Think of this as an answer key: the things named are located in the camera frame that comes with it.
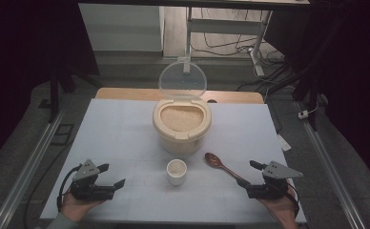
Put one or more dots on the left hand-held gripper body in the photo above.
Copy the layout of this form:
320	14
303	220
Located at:
84	171

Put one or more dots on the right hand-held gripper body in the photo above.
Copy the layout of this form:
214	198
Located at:
278	171

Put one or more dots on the brown wooden spoon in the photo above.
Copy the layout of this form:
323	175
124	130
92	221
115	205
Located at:
215	160

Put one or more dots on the white cup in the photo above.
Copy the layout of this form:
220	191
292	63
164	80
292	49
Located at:
176	176

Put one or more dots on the beige rice container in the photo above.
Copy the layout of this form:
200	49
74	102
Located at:
181	143

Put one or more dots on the rice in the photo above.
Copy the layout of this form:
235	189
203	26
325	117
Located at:
181	117

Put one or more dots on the person's left hand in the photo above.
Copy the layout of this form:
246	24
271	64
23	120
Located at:
73	208

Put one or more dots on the person's right hand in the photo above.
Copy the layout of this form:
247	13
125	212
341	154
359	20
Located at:
284	211

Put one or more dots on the white paper tag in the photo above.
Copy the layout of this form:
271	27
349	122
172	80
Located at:
284	143

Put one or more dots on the white table cover sheet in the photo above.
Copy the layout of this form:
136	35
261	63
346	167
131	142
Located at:
116	133

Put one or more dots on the small white adapter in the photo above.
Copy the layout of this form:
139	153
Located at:
303	114

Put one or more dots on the black metal stand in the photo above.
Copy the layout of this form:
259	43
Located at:
312	95
53	95

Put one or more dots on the clear container lid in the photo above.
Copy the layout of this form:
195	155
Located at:
182	79

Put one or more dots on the black curtain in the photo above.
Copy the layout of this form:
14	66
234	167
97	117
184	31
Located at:
351	63
24	47

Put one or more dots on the black floor frame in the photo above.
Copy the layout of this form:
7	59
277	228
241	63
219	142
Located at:
62	135

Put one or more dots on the metal floor rail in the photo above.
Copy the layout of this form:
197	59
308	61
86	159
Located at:
329	165
30	165

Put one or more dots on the white desk frame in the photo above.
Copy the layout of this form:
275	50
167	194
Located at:
224	26

